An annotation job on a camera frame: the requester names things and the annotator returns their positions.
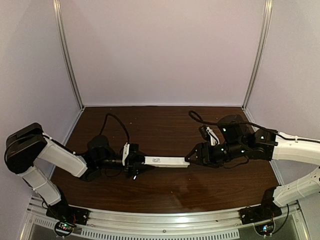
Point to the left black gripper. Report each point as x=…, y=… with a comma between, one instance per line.
x=133, y=160

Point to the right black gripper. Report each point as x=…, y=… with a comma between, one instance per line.
x=204, y=153

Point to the white remote control body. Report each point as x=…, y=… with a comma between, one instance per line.
x=166, y=162

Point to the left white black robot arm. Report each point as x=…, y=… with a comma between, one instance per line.
x=30, y=143

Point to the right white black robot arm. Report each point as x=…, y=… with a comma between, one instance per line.
x=232, y=137

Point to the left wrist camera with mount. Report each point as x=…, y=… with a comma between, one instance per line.
x=125, y=153

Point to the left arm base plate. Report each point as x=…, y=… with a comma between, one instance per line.
x=69, y=214

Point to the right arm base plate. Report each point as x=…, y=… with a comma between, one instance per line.
x=253, y=214

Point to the perforated white cable duct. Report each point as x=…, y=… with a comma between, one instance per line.
x=43, y=229

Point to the aluminium front rail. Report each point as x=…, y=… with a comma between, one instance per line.
x=294, y=228

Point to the left aluminium frame post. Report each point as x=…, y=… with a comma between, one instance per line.
x=65, y=53

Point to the aluminium frame post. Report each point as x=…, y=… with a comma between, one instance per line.
x=65, y=53
x=263, y=36

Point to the right aluminium frame post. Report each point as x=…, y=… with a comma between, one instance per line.
x=263, y=36

